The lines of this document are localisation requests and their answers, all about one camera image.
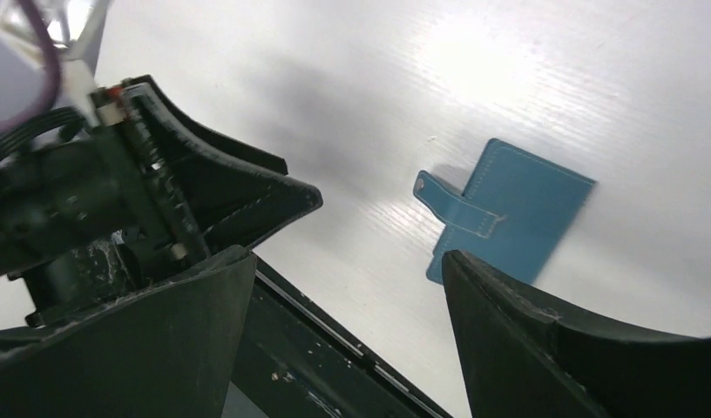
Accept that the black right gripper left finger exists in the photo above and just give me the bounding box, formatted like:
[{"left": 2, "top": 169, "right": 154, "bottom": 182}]
[{"left": 0, "top": 246, "right": 256, "bottom": 417}]

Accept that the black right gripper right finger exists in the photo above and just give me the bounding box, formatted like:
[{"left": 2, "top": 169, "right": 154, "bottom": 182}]
[{"left": 442, "top": 250, "right": 711, "bottom": 417}]

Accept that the blue leather card holder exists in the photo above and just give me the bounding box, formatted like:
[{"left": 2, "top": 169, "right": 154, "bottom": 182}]
[{"left": 413, "top": 138, "right": 596, "bottom": 284}]

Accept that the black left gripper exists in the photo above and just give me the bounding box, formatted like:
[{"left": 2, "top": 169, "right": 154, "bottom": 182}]
[{"left": 0, "top": 75, "right": 323, "bottom": 328}]

